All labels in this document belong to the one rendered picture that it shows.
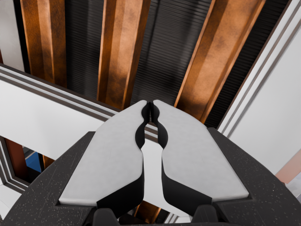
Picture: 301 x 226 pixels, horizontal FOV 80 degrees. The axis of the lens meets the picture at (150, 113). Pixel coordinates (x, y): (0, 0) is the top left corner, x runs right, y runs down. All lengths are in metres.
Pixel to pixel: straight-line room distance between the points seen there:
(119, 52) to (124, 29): 0.05
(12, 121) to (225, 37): 0.51
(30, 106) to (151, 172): 0.29
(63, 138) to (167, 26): 0.40
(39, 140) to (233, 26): 0.49
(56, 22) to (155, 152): 0.38
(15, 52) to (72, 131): 1.50
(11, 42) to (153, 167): 1.64
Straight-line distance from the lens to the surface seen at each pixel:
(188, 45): 0.56
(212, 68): 0.43
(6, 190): 0.87
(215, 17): 0.42
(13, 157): 0.81
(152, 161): 0.37
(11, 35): 1.83
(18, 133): 0.56
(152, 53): 0.59
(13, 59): 1.91
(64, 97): 0.40
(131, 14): 0.45
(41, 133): 0.49
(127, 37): 0.46
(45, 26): 0.59
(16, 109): 0.50
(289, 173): 0.40
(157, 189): 0.42
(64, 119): 0.41
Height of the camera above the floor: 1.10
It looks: 56 degrees down
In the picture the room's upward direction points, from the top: 148 degrees counter-clockwise
